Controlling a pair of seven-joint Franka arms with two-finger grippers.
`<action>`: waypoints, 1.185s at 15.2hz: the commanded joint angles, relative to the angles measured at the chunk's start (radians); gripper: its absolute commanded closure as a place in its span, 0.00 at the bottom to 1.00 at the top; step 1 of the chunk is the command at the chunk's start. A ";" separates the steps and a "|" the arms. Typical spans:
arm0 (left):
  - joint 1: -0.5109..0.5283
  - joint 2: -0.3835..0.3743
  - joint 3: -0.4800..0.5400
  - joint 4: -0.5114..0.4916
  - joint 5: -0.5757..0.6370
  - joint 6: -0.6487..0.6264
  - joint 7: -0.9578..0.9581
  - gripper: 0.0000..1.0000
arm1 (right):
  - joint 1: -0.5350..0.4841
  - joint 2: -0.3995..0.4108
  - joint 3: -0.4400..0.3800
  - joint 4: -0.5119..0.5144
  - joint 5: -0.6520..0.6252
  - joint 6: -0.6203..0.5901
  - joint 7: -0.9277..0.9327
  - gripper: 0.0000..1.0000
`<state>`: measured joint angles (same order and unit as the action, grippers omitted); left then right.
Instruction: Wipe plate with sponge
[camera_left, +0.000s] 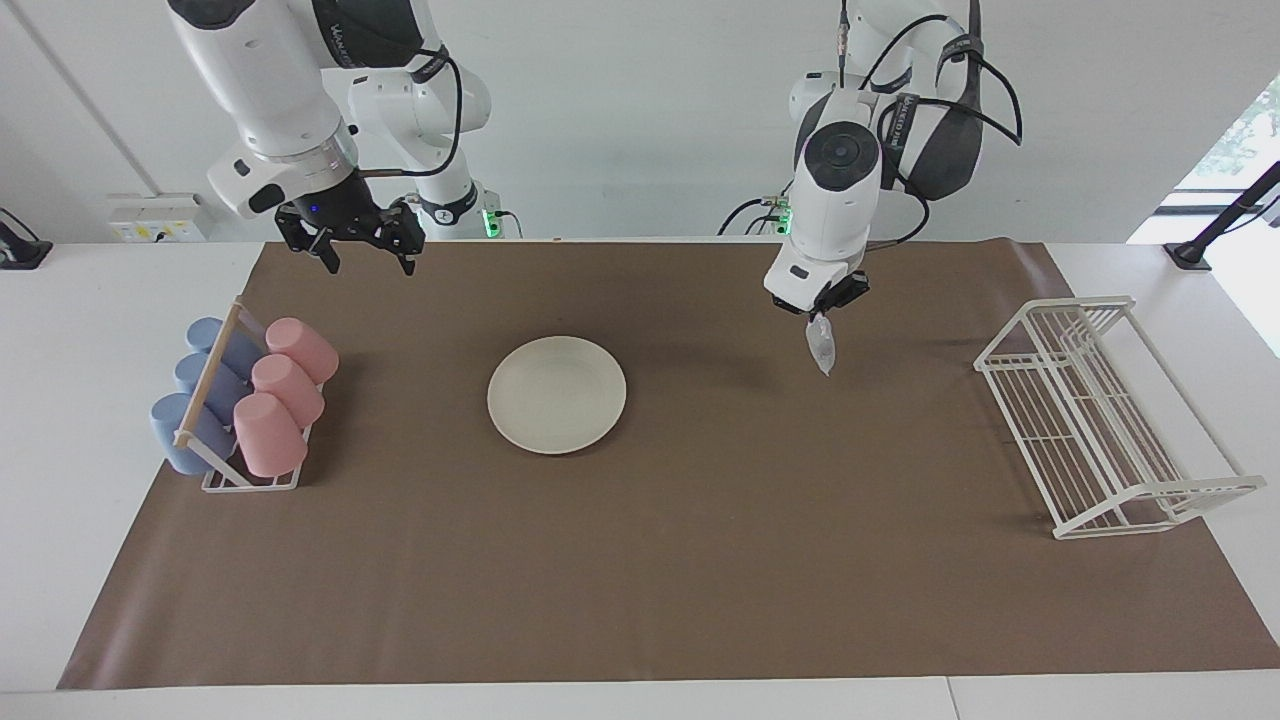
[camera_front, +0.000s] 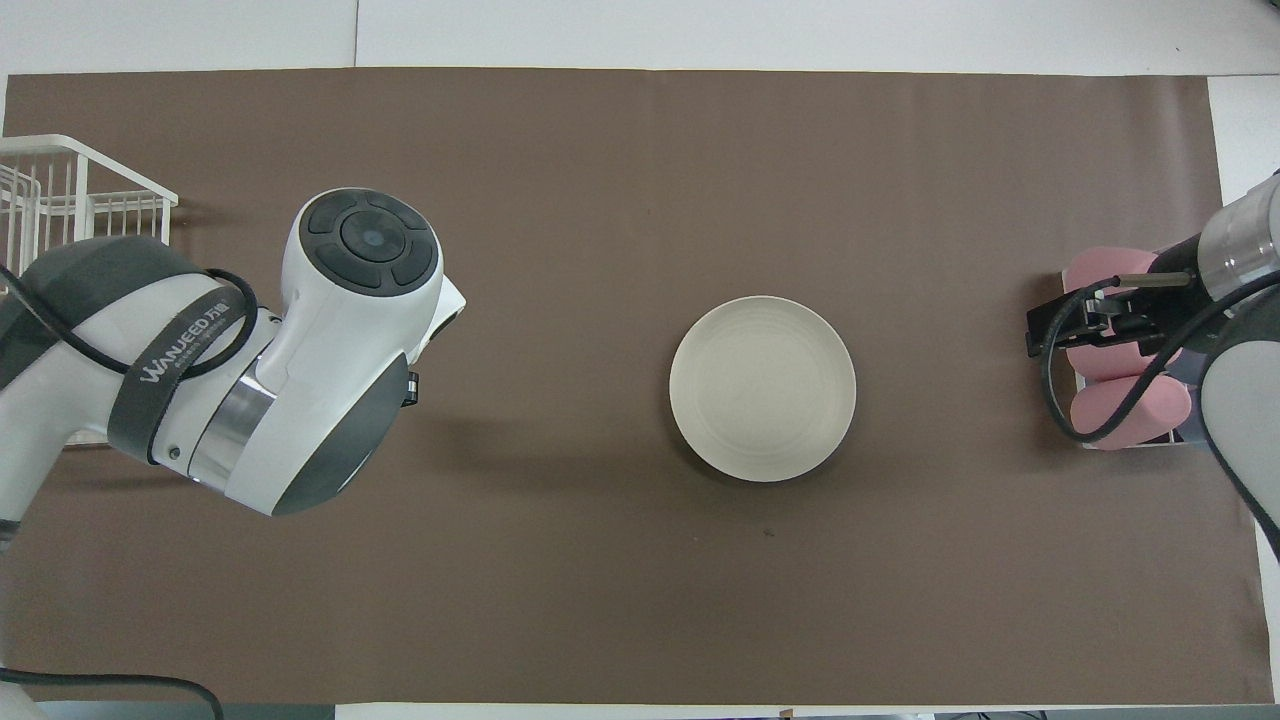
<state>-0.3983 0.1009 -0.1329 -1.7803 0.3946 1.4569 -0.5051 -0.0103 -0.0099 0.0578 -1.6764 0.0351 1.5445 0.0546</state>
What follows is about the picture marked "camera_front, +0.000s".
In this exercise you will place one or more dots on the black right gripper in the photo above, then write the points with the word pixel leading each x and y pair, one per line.
pixel 1165 310

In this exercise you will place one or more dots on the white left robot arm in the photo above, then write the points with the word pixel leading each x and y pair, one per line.
pixel 350 320

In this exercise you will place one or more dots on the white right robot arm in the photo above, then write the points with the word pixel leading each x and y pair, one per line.
pixel 1240 400

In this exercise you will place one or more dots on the cream round plate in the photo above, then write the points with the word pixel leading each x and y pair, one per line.
pixel 762 388

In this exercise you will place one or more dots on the pink plastic cup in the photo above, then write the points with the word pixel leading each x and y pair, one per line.
pixel 1105 400
pixel 1090 268
pixel 1100 365

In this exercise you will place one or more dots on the blue plastic cup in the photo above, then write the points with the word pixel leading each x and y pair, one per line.
pixel 1188 420

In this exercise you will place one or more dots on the brown table mat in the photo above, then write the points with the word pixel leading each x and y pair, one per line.
pixel 600 600

